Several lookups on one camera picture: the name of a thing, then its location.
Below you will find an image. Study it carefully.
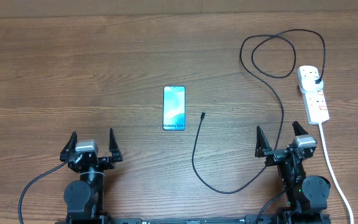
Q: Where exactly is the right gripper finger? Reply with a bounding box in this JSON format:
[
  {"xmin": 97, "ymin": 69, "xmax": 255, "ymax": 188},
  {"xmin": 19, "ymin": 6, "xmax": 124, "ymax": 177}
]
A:
[
  {"xmin": 255, "ymin": 126, "xmax": 272, "ymax": 157},
  {"xmin": 292, "ymin": 121, "xmax": 308, "ymax": 136}
]

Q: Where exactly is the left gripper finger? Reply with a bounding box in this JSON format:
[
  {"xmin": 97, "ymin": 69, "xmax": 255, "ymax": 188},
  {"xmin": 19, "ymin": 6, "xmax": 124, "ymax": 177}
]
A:
[
  {"xmin": 60, "ymin": 131, "xmax": 77, "ymax": 162},
  {"xmin": 109, "ymin": 128, "xmax": 122, "ymax": 162}
]

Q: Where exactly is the Galaxy smartphone teal screen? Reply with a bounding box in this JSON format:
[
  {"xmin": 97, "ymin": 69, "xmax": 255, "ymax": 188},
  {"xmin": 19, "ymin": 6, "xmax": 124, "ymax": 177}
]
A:
[{"xmin": 163, "ymin": 86, "xmax": 186, "ymax": 131}]

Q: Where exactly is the black USB charging cable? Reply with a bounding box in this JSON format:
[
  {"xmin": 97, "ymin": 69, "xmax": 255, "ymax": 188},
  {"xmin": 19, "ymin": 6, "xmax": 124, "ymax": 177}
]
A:
[{"xmin": 191, "ymin": 29, "xmax": 326, "ymax": 195}]

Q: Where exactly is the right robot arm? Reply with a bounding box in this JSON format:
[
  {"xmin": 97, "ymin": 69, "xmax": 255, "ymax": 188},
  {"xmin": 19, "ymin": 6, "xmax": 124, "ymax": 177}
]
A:
[{"xmin": 255, "ymin": 121, "xmax": 331, "ymax": 223}]

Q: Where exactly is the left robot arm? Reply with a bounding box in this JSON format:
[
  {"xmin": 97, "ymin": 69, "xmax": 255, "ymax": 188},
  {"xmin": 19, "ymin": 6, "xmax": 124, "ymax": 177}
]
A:
[{"xmin": 60, "ymin": 129, "xmax": 122, "ymax": 224}]

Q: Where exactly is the white charger plug adapter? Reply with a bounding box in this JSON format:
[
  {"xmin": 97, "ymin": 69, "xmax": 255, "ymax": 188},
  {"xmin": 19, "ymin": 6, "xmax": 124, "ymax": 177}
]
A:
[{"xmin": 299, "ymin": 77, "xmax": 324, "ymax": 93}]

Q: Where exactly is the white power strip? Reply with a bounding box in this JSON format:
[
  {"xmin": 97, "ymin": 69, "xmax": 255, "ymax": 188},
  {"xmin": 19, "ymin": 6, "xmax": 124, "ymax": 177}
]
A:
[{"xmin": 297, "ymin": 65, "xmax": 329, "ymax": 124}]

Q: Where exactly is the white power strip cord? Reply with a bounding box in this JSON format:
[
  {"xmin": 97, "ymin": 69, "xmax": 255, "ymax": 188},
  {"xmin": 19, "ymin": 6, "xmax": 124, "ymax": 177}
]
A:
[{"xmin": 318, "ymin": 123, "xmax": 355, "ymax": 224}]

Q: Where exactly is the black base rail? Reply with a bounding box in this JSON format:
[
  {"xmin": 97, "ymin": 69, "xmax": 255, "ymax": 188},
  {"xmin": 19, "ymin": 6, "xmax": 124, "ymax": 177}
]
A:
[{"xmin": 55, "ymin": 215, "xmax": 331, "ymax": 224}]

